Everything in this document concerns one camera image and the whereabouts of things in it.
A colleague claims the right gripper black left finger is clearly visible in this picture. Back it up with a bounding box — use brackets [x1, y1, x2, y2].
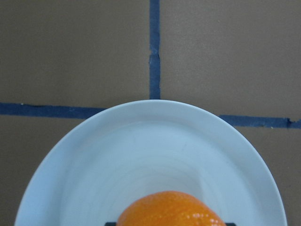
[104, 222, 117, 226]

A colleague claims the orange mandarin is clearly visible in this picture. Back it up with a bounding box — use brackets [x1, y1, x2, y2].
[116, 191, 226, 226]

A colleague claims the light blue plate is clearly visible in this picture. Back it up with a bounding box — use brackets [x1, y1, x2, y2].
[15, 100, 287, 226]

